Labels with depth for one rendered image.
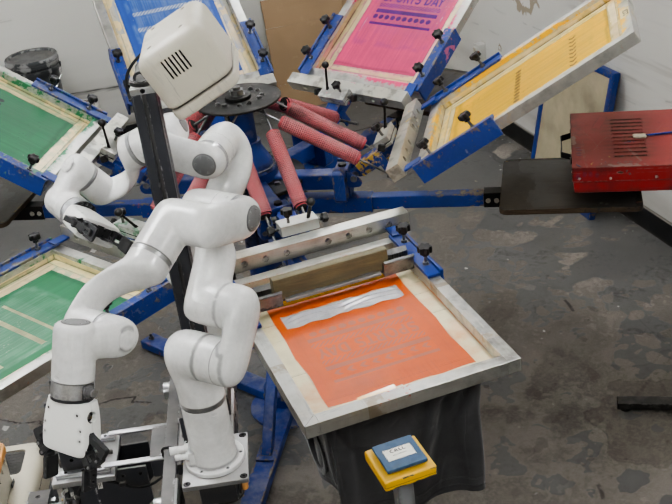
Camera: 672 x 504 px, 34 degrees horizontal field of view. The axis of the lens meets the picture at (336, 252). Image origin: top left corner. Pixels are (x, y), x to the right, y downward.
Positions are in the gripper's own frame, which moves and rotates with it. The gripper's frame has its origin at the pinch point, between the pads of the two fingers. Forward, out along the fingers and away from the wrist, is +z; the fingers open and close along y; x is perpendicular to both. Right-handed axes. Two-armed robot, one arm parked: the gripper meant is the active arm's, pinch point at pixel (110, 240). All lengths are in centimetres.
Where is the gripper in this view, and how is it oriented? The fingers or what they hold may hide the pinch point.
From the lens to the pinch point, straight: 241.3
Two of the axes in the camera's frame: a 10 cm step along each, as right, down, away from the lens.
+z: 5.8, 3.6, -7.3
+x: 4.6, -8.9, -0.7
